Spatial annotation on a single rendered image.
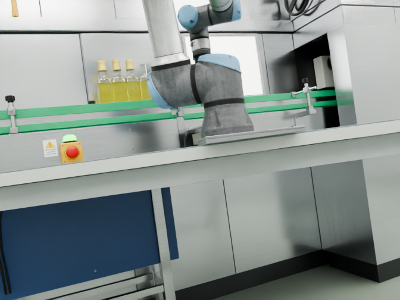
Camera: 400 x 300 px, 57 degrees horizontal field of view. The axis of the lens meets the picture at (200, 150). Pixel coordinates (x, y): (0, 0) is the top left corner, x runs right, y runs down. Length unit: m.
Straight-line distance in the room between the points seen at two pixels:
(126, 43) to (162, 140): 0.55
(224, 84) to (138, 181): 0.35
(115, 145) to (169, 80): 0.45
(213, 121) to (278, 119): 0.83
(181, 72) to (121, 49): 0.76
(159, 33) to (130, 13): 0.82
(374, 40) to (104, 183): 1.52
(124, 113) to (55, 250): 0.55
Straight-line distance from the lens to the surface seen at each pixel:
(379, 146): 1.13
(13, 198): 1.06
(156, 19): 1.05
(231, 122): 0.97
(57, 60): 1.75
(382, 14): 2.14
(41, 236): 1.41
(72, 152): 1.27
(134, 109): 1.44
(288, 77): 2.14
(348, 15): 1.98
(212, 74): 1.01
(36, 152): 1.37
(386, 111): 2.01
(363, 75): 1.95
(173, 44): 1.05
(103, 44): 1.75
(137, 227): 1.44
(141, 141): 1.41
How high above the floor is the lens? 0.73
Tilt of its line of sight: level
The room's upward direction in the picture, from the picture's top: 8 degrees counter-clockwise
